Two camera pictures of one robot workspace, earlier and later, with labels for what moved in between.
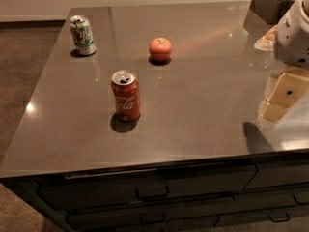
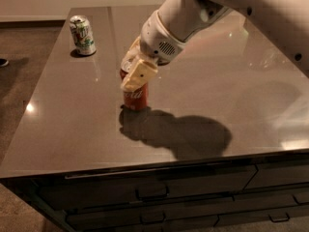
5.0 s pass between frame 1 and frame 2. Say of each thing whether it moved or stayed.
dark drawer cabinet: stayed
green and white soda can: stayed
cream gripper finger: moved
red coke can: moved
